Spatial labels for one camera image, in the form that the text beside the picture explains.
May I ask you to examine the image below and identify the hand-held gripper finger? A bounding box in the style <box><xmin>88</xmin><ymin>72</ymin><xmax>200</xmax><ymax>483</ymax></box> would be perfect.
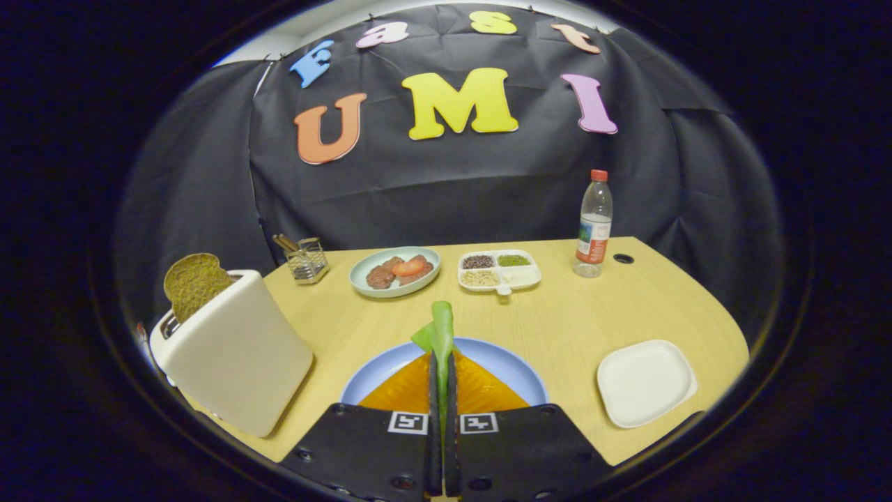
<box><xmin>279</xmin><ymin>351</ymin><xmax>444</xmax><ymax>502</ymax></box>
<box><xmin>444</xmin><ymin>351</ymin><xmax>614</xmax><ymax>502</ymax></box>

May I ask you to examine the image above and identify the green lettuce leaf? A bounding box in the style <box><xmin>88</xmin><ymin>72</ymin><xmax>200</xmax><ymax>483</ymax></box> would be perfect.
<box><xmin>411</xmin><ymin>301</ymin><xmax>457</xmax><ymax>433</ymax></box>

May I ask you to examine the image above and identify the brown bread slice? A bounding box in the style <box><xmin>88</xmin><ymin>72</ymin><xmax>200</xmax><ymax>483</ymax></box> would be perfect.
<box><xmin>164</xmin><ymin>253</ymin><xmax>236</xmax><ymax>324</ymax></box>

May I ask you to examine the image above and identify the light blue plate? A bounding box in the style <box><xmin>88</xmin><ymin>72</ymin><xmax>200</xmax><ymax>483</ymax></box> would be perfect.
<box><xmin>340</xmin><ymin>337</ymin><xmax>549</xmax><ymax>406</ymax></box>

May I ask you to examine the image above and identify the brown meat slice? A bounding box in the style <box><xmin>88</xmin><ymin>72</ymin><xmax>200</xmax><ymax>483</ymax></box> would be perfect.
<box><xmin>366</xmin><ymin>257</ymin><xmax>405</xmax><ymax>289</ymax></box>
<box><xmin>399</xmin><ymin>255</ymin><xmax>434</xmax><ymax>285</ymax></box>

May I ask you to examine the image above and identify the pale green plate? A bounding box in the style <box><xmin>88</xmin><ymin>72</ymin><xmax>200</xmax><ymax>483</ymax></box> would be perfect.
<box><xmin>349</xmin><ymin>246</ymin><xmax>441</xmax><ymax>299</ymax></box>

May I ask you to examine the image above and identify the white divided condiment tray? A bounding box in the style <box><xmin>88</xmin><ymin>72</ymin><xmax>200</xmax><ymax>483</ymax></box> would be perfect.
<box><xmin>458</xmin><ymin>249</ymin><xmax>542</xmax><ymax>296</ymax></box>

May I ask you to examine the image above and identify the small white square plate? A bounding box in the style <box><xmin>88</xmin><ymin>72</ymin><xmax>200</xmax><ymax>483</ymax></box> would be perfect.
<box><xmin>597</xmin><ymin>340</ymin><xmax>698</xmax><ymax>429</ymax></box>

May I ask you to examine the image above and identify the white toaster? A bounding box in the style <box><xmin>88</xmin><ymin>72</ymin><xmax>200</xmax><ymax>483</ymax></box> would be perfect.
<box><xmin>150</xmin><ymin>270</ymin><xmax>314</xmax><ymax>439</ymax></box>

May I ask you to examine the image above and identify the black backdrop cloth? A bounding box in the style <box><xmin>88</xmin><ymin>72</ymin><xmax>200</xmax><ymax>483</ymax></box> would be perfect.
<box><xmin>111</xmin><ymin>3</ymin><xmax>785</xmax><ymax>349</ymax></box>

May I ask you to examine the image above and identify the clear water bottle red cap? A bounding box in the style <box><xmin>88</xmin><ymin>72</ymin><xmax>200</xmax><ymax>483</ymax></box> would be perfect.
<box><xmin>574</xmin><ymin>169</ymin><xmax>614</xmax><ymax>278</ymax></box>

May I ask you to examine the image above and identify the wire utensil holder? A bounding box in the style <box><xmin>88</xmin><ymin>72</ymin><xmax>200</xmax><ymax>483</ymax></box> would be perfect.
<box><xmin>272</xmin><ymin>234</ymin><xmax>330</xmax><ymax>285</ymax></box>

